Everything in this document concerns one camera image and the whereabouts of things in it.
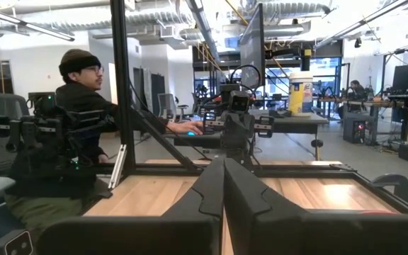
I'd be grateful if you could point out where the white yellow wipes canister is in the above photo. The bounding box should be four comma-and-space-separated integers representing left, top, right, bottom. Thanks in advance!
288, 71, 315, 118

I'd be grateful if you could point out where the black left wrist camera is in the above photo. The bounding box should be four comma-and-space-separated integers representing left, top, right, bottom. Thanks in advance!
228, 89, 251, 114

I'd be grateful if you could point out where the black computer tower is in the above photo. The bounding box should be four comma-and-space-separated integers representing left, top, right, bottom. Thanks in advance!
342, 116, 368, 145

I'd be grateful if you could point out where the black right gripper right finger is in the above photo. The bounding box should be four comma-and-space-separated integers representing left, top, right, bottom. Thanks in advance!
224, 157, 408, 255

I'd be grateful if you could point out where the black looped cable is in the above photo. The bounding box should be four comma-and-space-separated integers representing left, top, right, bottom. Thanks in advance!
229, 64, 263, 91

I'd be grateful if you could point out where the black table border frame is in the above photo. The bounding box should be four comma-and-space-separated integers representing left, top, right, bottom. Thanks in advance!
83, 157, 408, 215

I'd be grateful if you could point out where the black diagonal frame brace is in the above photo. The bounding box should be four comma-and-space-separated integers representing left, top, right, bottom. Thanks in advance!
132, 109, 205, 173

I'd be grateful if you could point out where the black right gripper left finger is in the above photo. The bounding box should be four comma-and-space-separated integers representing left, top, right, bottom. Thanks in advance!
35, 157, 225, 255

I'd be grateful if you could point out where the silver metal bracket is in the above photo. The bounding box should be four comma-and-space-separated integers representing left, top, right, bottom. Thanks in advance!
107, 143, 128, 191

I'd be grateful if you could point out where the person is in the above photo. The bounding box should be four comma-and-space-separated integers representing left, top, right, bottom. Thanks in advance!
346, 79, 369, 102
5, 48, 205, 235

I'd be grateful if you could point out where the black aluminium frame post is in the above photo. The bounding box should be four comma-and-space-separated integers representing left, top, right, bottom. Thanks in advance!
109, 0, 137, 176

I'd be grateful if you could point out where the grey desk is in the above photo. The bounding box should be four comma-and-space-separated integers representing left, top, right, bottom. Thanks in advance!
247, 108, 330, 162

